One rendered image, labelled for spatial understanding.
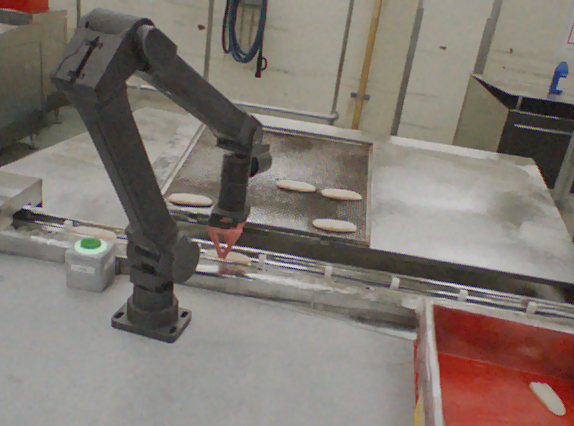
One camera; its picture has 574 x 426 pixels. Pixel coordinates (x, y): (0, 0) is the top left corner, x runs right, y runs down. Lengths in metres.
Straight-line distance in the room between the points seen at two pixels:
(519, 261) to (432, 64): 3.27
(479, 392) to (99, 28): 0.80
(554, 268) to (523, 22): 3.66
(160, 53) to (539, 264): 0.96
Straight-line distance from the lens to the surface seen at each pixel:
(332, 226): 1.29
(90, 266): 1.12
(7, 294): 1.16
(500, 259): 1.37
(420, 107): 4.58
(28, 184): 1.36
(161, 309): 1.01
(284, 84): 4.86
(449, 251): 1.33
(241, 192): 1.12
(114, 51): 0.74
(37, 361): 0.99
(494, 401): 1.04
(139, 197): 0.86
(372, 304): 1.13
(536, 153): 2.94
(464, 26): 4.53
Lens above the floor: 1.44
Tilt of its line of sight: 24 degrees down
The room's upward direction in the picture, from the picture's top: 8 degrees clockwise
